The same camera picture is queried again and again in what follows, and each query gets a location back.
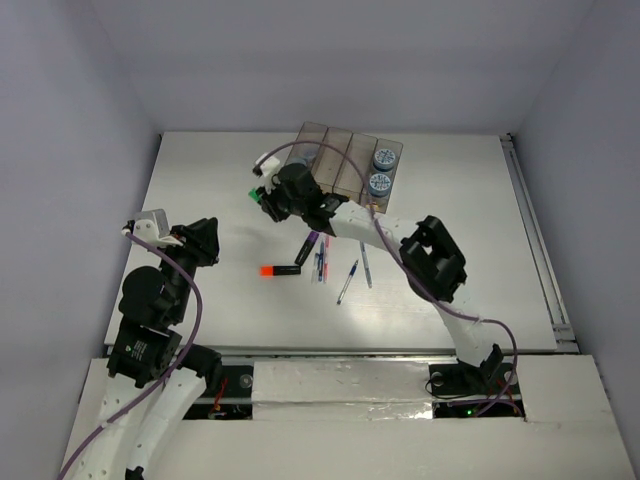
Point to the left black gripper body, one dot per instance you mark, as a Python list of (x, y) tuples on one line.
[(195, 243)]

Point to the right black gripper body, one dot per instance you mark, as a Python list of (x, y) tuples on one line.
[(295, 205)]

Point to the green highlighter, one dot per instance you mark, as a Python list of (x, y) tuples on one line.
[(256, 194)]

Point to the paperclip jar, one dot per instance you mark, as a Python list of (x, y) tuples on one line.
[(305, 156)]

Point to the purple highlighter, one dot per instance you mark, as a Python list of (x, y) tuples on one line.
[(306, 248)]

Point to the orange highlighter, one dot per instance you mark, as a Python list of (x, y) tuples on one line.
[(279, 270)]

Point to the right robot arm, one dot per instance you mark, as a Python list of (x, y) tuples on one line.
[(426, 252)]

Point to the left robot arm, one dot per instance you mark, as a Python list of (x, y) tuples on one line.
[(154, 374)]

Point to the clear drawer bin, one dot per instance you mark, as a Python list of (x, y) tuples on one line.
[(348, 181), (328, 162), (381, 204), (310, 140)]

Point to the blue capped pen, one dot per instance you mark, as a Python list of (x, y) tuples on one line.
[(316, 274)]

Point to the pink gel pen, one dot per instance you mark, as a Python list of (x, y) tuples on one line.
[(323, 259)]

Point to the blue ballpoint pen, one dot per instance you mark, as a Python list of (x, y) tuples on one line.
[(347, 282)]

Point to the grey blue pen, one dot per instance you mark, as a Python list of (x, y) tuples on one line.
[(366, 265)]

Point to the foil covered front board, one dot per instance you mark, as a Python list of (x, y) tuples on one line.
[(340, 390)]

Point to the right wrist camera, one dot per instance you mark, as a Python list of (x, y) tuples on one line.
[(266, 165)]

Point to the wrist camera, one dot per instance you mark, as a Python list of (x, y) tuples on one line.
[(152, 227), (266, 165)]

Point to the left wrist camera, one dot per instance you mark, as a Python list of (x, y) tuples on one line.
[(152, 227)]

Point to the right aluminium rail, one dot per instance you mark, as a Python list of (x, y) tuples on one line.
[(566, 341)]

